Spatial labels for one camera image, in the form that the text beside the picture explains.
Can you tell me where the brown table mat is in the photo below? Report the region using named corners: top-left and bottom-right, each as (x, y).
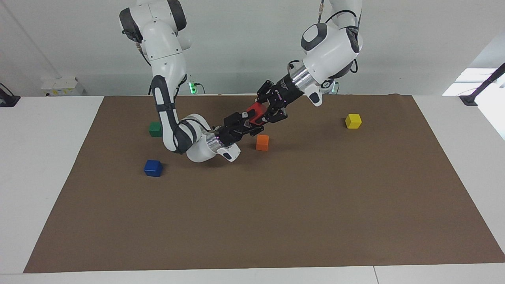
top-left (23, 94), bottom-right (505, 274)

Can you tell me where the blue wooden block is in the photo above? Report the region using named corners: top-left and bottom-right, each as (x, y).
top-left (143, 159), bottom-right (163, 178)

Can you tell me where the white box with yellow label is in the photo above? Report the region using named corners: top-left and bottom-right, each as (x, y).
top-left (40, 77), bottom-right (86, 97)

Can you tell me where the black slanted stand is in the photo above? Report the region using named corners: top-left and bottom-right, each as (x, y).
top-left (459, 62), bottom-right (505, 107)

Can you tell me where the black table clamp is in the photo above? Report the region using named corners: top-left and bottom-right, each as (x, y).
top-left (0, 82), bottom-right (21, 108)

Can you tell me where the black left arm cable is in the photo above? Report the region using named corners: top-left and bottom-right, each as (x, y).
top-left (318, 0), bottom-right (363, 75)

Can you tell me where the yellow wooden block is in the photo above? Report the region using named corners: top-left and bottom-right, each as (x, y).
top-left (345, 114), bottom-right (363, 130)

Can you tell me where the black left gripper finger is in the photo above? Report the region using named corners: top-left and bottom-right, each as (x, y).
top-left (263, 105), bottom-right (288, 124)
top-left (256, 80), bottom-right (277, 103)

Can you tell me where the red wooden block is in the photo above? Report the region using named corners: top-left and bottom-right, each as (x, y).
top-left (246, 101), bottom-right (269, 127)

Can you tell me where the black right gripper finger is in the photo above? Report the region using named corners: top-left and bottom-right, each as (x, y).
top-left (223, 112), bottom-right (252, 127)
top-left (241, 125), bottom-right (266, 139)

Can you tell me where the green lit power socket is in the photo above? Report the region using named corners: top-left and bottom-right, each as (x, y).
top-left (188, 74), bottom-right (206, 95)

